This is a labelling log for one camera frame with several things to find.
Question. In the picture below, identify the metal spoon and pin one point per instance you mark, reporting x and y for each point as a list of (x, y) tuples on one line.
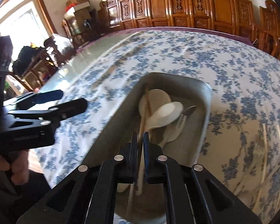
[(189, 110)]

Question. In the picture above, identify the wooden dining chair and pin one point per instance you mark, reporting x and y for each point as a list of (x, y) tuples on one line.
[(71, 30), (40, 70)]

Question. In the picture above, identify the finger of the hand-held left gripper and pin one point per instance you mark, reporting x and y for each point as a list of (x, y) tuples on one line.
[(72, 107), (49, 95)]

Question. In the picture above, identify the white flat box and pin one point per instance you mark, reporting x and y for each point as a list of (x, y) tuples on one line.
[(80, 5)]

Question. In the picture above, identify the person's left hand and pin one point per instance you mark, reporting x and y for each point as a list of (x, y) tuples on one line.
[(18, 168)]

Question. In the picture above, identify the wooden chopstick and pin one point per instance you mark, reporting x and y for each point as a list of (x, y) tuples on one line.
[(144, 112)]

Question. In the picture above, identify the carved wooden armchair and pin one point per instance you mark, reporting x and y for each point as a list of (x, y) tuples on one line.
[(270, 18)]

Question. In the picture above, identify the carved wooden sofa bench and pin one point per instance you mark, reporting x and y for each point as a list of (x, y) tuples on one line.
[(219, 7)]

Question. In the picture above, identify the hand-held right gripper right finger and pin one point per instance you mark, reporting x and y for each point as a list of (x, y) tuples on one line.
[(146, 149)]

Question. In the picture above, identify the rectangular metal tray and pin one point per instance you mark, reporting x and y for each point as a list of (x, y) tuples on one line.
[(196, 98)]

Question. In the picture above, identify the wooden door frame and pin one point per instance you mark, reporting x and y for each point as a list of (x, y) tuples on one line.
[(43, 9)]

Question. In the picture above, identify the red decoration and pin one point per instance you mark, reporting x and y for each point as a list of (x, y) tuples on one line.
[(68, 7)]

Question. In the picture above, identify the blue floral tablecloth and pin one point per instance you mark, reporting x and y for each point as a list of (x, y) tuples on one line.
[(177, 56)]

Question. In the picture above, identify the clear plastic bag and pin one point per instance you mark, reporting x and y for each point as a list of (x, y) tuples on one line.
[(63, 43)]

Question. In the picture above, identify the black cloth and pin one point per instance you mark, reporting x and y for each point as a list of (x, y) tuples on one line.
[(28, 58)]

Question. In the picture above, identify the large white spoon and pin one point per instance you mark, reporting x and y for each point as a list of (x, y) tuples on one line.
[(164, 114)]

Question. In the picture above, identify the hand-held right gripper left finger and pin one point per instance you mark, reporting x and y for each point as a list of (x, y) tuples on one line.
[(133, 144)]

